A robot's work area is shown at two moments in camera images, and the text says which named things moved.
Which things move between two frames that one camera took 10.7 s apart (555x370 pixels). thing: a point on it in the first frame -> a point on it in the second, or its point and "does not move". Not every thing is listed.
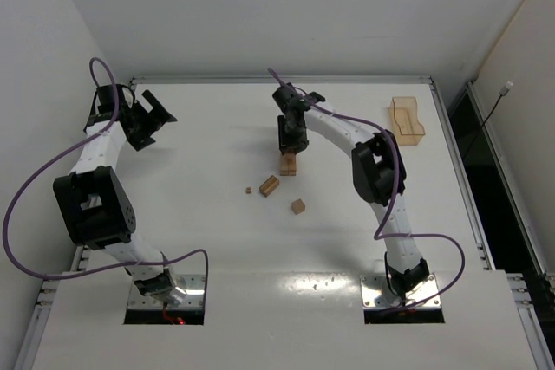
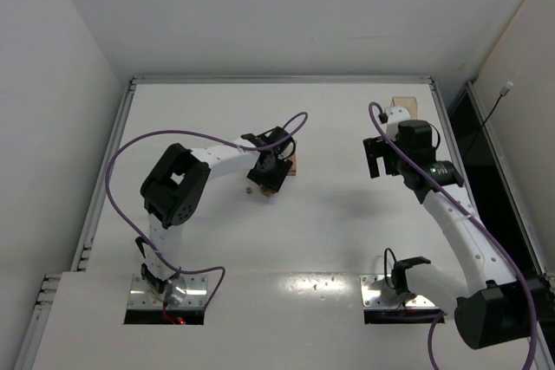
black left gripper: [145, 123] -> [269, 175]
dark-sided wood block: [269, 185] does not move
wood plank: [291, 165] does not move
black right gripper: [293, 142] -> [377, 153]
